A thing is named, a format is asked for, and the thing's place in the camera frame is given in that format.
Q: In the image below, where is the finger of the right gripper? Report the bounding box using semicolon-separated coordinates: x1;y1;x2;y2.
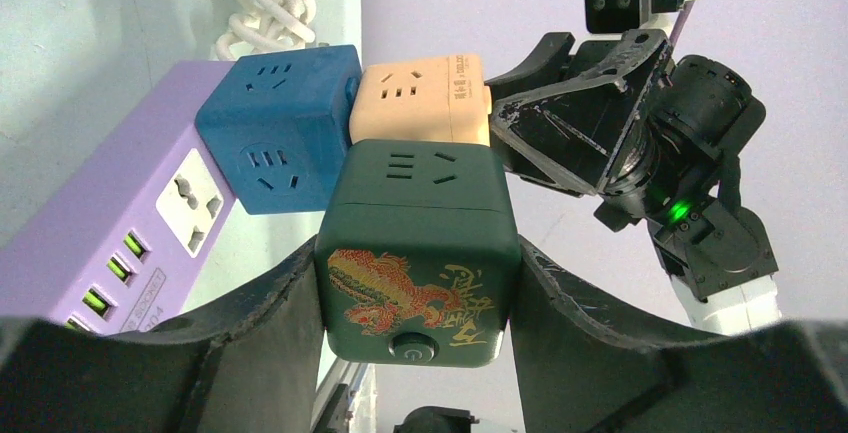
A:
486;32;575;86
489;29;673;196

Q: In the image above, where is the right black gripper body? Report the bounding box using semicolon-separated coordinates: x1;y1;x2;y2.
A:
596;30;766;218

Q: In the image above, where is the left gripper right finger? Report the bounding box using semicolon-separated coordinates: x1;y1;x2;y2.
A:
510;241;847;432

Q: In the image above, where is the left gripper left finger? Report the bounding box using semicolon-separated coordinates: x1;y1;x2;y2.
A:
1;242;324;432

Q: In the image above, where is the beige cube socket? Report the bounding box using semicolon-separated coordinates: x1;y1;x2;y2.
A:
349;53;492;146

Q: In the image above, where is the purple power strip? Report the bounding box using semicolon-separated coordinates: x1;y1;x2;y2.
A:
1;60;235;335

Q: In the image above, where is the dark green cube socket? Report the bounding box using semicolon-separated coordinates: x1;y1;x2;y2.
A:
314;139;521;368

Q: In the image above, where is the dark blue cube socket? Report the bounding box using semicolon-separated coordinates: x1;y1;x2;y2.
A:
195;44;362;215

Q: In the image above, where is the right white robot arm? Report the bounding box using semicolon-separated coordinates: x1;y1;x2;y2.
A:
487;29;781;335

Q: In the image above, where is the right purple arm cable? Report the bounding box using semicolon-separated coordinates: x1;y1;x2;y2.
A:
670;0;697;47

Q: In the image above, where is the white coiled cable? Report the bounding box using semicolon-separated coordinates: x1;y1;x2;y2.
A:
213;0;321;62

